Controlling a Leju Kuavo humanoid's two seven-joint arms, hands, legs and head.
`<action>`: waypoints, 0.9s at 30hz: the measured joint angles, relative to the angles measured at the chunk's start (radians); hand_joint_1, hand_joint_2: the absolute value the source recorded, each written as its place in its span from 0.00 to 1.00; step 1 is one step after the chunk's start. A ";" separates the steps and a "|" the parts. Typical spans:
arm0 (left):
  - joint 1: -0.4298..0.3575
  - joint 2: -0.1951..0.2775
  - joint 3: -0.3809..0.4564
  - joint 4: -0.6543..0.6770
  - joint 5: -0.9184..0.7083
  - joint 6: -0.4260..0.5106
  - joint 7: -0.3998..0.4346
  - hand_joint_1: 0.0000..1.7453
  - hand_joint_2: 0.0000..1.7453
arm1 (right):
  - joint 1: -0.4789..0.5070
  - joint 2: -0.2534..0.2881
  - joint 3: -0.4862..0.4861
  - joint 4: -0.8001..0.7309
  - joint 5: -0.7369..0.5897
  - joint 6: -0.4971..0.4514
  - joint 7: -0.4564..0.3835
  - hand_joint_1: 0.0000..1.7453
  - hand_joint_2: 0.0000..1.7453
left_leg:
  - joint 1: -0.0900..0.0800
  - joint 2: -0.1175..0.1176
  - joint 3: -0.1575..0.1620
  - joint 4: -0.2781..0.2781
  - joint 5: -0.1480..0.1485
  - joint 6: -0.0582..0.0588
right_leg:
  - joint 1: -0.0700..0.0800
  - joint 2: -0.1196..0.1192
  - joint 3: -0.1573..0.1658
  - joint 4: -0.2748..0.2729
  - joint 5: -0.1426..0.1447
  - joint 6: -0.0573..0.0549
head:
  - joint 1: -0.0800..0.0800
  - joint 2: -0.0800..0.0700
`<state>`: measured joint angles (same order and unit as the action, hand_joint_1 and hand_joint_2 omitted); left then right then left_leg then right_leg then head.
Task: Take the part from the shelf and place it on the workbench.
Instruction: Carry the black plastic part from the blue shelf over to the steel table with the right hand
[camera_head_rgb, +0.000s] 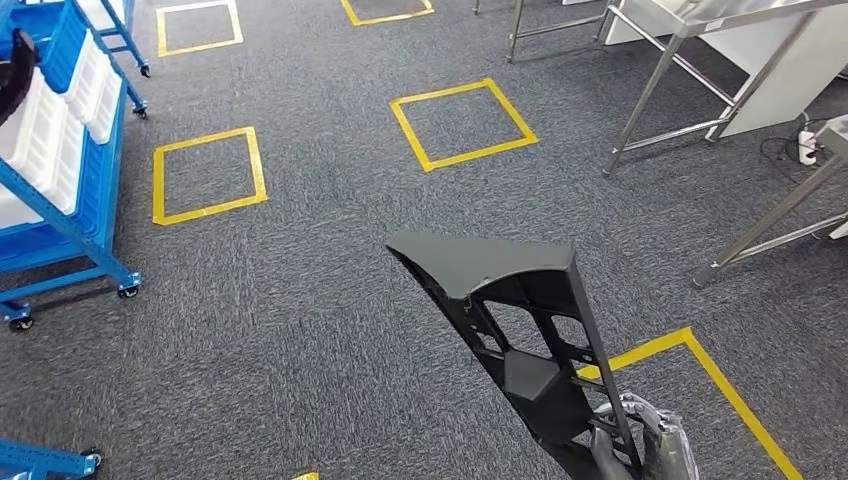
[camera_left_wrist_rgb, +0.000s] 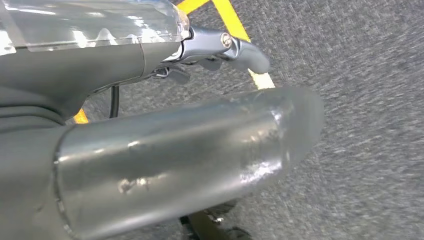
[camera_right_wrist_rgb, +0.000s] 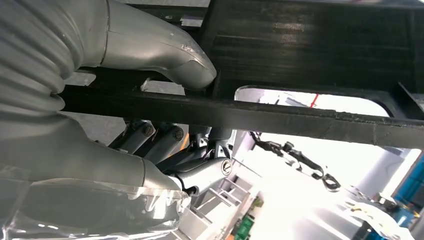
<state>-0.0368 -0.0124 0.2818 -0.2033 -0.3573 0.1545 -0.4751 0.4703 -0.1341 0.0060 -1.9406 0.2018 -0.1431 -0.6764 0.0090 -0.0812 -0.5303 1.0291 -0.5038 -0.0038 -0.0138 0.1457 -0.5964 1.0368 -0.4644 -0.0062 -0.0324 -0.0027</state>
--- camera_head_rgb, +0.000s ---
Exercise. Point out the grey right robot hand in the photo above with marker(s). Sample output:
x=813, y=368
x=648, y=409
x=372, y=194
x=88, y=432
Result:
x=669, y=450

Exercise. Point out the long black plastic car part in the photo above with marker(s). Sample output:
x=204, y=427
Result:
x=477, y=262

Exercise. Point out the black curved part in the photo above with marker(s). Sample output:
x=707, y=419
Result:
x=23, y=66

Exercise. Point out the yellow floor tape square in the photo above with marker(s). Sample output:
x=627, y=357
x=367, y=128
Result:
x=734, y=397
x=306, y=477

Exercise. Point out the white power strip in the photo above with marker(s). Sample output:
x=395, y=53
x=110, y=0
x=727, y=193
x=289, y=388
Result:
x=807, y=149

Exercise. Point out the white cabinet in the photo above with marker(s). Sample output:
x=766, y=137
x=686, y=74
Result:
x=795, y=79

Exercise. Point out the stainless steel side table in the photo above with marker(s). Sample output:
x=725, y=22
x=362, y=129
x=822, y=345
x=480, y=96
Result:
x=742, y=14

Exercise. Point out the white plastic bin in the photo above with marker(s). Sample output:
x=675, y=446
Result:
x=33, y=132
x=69, y=166
x=16, y=208
x=106, y=109
x=86, y=73

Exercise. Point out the blue plastic bin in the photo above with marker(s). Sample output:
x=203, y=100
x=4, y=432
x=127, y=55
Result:
x=46, y=33

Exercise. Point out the stainless steel table frame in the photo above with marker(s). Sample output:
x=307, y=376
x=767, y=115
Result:
x=515, y=33

